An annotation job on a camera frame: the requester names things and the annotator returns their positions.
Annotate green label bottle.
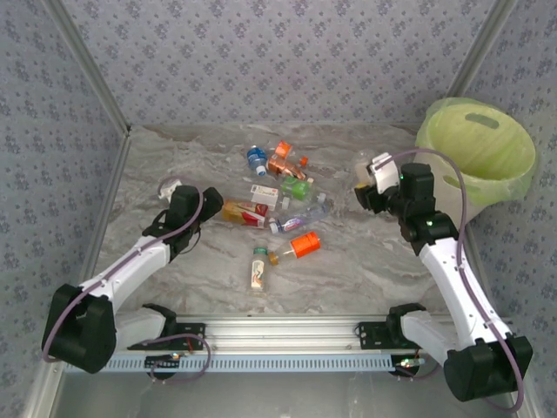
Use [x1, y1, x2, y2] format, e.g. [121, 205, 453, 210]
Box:
[279, 176, 313, 202]

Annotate aluminium frame post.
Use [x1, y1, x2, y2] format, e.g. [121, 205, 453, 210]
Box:
[43, 0, 132, 134]
[450, 0, 519, 95]

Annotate grey metal shelf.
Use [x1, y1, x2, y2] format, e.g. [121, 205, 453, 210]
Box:
[50, 372, 519, 418]

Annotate gold red label bottle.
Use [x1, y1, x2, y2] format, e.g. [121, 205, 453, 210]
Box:
[221, 199, 271, 230]

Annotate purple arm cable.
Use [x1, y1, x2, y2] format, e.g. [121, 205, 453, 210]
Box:
[41, 176, 213, 385]
[378, 147, 526, 413]

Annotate small black circuit board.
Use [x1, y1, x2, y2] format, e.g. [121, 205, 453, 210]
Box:
[393, 356, 426, 374]
[145, 353, 182, 371]

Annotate clear bottle white label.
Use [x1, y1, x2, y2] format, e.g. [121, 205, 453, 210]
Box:
[248, 183, 292, 211]

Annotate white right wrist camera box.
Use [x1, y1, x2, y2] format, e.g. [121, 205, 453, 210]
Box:
[368, 152, 400, 195]

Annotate white bottle green cap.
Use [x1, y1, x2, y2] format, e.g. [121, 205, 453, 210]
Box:
[248, 246, 270, 293]

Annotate aluminium shelf frame rail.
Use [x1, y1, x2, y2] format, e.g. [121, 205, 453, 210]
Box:
[21, 361, 66, 418]

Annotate small blue label bottle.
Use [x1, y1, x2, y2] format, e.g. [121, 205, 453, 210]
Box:
[245, 146, 269, 178]

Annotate clear bottle white cap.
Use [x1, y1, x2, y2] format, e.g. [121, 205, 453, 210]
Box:
[304, 192, 334, 214]

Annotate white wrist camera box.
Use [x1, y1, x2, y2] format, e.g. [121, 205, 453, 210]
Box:
[157, 176, 182, 200]
[368, 152, 400, 195]

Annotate white plastic bin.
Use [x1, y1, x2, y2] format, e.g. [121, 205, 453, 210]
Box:
[413, 98, 539, 226]

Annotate beige translucent bottle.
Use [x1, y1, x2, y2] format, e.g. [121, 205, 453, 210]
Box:
[352, 149, 379, 186]

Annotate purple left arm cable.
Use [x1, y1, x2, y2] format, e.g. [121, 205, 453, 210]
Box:
[41, 176, 213, 385]

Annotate orange label brown cap bottle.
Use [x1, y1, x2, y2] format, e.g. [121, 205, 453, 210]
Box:
[267, 231, 323, 266]

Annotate thin aluminium table edge rail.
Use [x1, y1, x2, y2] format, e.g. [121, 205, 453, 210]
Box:
[129, 123, 421, 130]

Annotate wide aluminium frame rail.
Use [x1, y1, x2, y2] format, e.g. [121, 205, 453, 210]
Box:
[112, 313, 522, 352]

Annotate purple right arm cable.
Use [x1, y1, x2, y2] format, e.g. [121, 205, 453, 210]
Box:
[378, 147, 526, 413]

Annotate slotted grey cable duct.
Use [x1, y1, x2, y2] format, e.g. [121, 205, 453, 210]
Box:
[104, 353, 404, 374]

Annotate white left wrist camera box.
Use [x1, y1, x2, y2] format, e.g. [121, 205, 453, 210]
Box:
[157, 176, 182, 200]

